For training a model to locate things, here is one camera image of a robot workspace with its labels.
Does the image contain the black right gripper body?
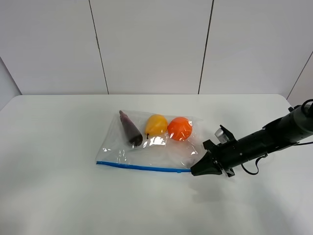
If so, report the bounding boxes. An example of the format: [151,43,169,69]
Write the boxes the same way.
[203,125,236,177]

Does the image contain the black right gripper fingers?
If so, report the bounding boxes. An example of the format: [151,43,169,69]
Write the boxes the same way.
[190,151,222,176]

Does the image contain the clear zip bag blue seal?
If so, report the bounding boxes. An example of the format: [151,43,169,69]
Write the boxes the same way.
[96,110,205,172]

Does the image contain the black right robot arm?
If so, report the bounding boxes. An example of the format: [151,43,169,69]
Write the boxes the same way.
[191,99,313,177]

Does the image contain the orange fruit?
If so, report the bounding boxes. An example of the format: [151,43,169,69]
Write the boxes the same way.
[168,117,193,141]

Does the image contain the yellow pear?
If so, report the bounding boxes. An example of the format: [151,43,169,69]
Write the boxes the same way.
[145,114,168,139]

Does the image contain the dark purple eggplant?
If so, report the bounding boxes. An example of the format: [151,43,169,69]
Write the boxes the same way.
[119,110,143,147]

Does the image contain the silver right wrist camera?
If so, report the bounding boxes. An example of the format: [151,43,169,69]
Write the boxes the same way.
[215,128,229,144]

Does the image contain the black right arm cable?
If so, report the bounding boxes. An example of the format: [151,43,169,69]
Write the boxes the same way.
[241,141,313,175]

